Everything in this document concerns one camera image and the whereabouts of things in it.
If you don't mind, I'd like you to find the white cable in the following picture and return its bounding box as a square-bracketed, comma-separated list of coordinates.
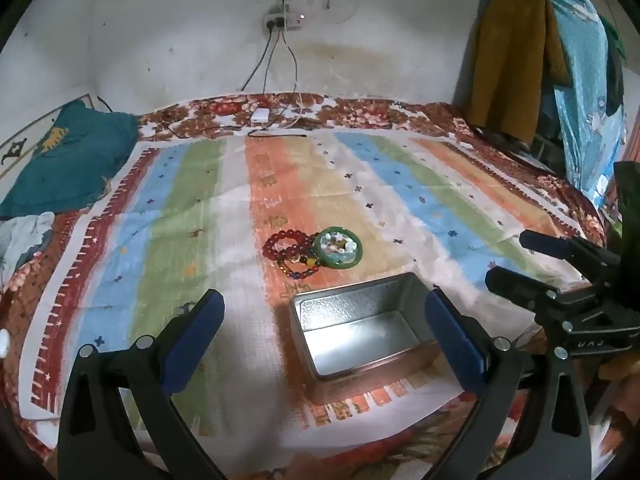
[267, 91, 312, 130]

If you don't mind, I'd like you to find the floral bed sheet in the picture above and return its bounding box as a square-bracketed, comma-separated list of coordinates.
[0, 92, 640, 480]

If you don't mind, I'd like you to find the striped colourful mat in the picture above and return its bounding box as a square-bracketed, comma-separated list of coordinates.
[20, 130, 596, 431]

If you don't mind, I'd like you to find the yellow and black bead bracelet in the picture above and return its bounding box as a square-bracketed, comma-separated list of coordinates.
[277, 245, 323, 281]

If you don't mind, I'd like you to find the light blue bead bracelet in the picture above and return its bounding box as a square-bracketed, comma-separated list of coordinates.
[322, 232, 357, 258]

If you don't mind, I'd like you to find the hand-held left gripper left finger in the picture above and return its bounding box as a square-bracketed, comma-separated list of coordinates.
[57, 288, 226, 480]

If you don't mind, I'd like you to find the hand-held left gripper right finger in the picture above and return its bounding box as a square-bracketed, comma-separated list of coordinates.
[424, 287, 593, 480]

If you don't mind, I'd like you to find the teal pillow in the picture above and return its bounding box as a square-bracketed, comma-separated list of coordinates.
[0, 100, 141, 221]

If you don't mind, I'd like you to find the thin black hanging cable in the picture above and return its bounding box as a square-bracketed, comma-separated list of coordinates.
[242, 27, 276, 93]
[281, 29, 300, 95]

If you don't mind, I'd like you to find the grey white cloth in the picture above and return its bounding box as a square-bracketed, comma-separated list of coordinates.
[0, 211, 56, 286]

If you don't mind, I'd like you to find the red bead bracelet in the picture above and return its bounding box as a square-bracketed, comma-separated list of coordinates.
[262, 230, 317, 267]

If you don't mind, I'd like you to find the thin black cable on sheet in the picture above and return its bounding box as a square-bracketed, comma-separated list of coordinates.
[97, 95, 251, 139]

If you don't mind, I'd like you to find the silver metal tin box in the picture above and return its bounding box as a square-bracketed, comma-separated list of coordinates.
[289, 272, 441, 405]

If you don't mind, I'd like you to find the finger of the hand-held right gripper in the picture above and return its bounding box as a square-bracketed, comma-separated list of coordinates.
[485, 265, 565, 319]
[520, 229, 622, 282]

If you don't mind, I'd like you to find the wall power outlet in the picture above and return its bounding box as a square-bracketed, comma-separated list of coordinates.
[262, 12, 304, 31]

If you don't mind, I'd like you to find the green jade bangle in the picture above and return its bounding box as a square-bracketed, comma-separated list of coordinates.
[313, 226, 362, 267]

